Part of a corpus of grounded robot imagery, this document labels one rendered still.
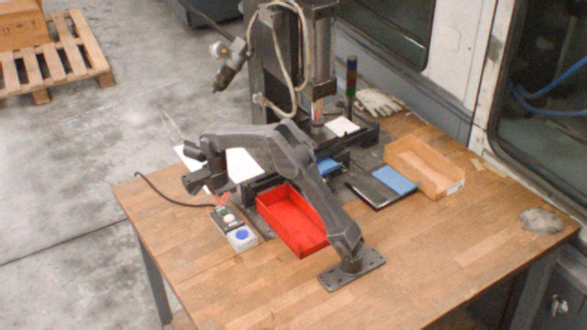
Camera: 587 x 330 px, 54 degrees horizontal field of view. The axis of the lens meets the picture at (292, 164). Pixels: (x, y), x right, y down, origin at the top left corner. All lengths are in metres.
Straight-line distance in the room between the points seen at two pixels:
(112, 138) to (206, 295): 2.37
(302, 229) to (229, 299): 0.32
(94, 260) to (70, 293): 0.21
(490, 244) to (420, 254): 0.21
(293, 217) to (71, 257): 1.61
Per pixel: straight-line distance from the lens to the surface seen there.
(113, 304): 2.85
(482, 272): 1.70
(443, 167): 1.96
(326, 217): 1.51
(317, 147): 1.78
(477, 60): 2.10
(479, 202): 1.91
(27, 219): 3.44
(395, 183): 1.89
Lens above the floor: 2.14
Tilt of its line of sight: 39 degrees down
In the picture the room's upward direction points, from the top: 2 degrees counter-clockwise
